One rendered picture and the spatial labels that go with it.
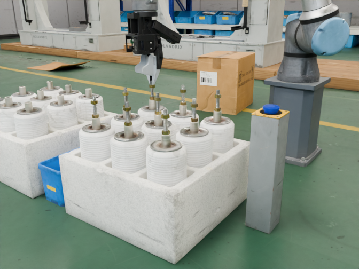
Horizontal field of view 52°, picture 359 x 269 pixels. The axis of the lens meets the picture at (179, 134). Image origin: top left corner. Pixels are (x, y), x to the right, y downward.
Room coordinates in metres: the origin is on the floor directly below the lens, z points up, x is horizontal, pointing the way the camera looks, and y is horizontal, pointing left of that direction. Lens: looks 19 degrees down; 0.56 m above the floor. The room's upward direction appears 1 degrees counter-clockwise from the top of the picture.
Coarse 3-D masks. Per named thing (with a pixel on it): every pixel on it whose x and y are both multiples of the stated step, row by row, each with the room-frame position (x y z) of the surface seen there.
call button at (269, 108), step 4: (268, 104) 0.87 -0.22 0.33; (272, 104) 0.86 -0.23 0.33; (264, 108) 0.84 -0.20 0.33; (268, 108) 0.83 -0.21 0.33; (272, 108) 0.83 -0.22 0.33; (276, 108) 0.83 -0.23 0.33; (264, 112) 0.85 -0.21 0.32; (268, 112) 0.84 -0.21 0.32; (272, 112) 0.83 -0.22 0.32; (276, 112) 0.84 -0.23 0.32
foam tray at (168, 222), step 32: (64, 160) 0.90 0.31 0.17; (224, 160) 0.87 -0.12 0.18; (64, 192) 0.91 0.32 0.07; (96, 192) 0.83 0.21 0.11; (128, 192) 0.76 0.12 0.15; (160, 192) 0.71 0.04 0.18; (192, 192) 0.74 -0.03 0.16; (224, 192) 0.87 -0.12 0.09; (96, 224) 0.84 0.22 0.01; (128, 224) 0.77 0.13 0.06; (160, 224) 0.71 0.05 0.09; (192, 224) 0.74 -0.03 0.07; (160, 256) 0.71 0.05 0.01
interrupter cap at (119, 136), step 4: (120, 132) 0.89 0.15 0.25; (136, 132) 0.88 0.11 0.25; (140, 132) 0.88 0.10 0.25; (116, 136) 0.86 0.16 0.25; (120, 136) 0.86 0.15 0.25; (136, 136) 0.86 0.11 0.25; (140, 136) 0.86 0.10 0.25; (120, 140) 0.83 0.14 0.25; (124, 140) 0.83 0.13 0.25; (128, 140) 0.83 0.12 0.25; (132, 140) 0.83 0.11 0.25; (136, 140) 0.83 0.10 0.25
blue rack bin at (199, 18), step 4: (200, 12) 6.74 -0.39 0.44; (216, 12) 6.48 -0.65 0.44; (220, 12) 6.58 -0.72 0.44; (196, 16) 6.53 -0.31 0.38; (200, 16) 6.47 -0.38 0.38; (204, 16) 6.43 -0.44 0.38; (208, 16) 6.38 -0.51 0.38; (212, 16) 6.37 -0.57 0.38; (196, 20) 6.54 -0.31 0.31; (200, 20) 6.49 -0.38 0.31; (204, 20) 6.44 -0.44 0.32; (208, 20) 6.39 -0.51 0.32; (212, 20) 6.39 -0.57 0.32; (208, 24) 6.40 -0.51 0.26
